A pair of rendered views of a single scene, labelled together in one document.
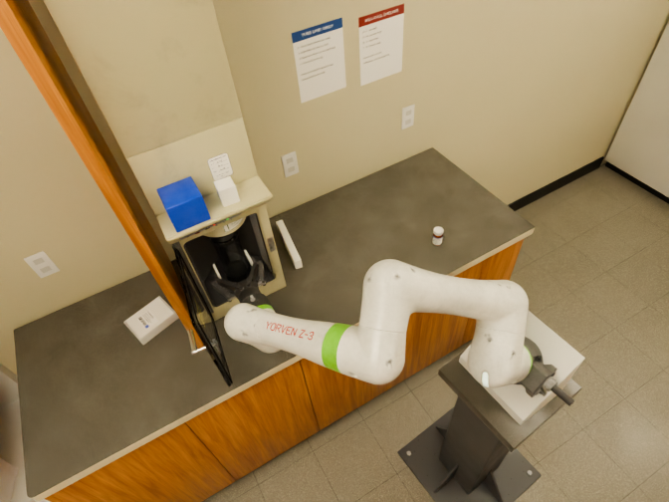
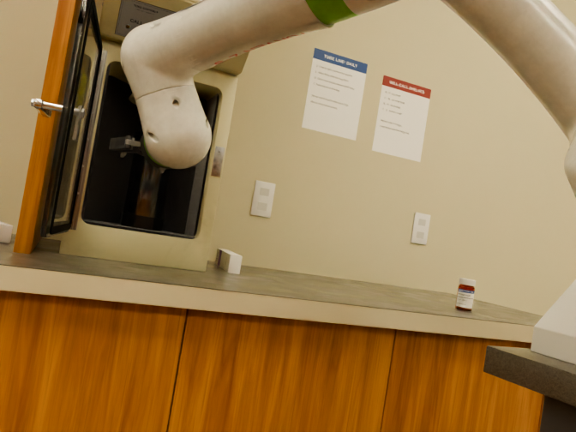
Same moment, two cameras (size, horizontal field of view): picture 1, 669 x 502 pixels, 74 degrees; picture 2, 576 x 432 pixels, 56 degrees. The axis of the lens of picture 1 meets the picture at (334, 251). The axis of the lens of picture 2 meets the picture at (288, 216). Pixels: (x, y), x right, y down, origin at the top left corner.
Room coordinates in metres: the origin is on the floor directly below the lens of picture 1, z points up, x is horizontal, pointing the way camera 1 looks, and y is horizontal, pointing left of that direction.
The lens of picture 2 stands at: (-0.15, -0.02, 1.05)
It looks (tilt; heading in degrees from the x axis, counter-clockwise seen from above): 2 degrees up; 2
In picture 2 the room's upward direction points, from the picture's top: 9 degrees clockwise
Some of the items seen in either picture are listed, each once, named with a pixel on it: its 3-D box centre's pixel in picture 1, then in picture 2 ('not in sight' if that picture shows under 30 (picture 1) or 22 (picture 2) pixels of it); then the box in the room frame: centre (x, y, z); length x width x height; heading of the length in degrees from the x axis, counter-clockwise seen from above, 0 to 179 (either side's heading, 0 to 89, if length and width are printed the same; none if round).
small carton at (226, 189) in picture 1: (227, 191); not in sight; (1.01, 0.29, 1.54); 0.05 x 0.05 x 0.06; 21
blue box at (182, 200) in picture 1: (183, 204); not in sight; (0.95, 0.40, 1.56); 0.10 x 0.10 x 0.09; 25
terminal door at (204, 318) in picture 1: (203, 320); (75, 126); (0.81, 0.44, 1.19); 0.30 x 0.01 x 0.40; 18
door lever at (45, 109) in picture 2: (198, 340); (52, 110); (0.74, 0.44, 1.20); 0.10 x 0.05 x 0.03; 18
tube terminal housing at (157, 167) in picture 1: (212, 214); (156, 103); (1.15, 0.41, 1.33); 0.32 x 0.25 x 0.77; 115
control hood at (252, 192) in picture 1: (219, 217); (180, 27); (0.99, 0.33, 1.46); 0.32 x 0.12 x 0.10; 115
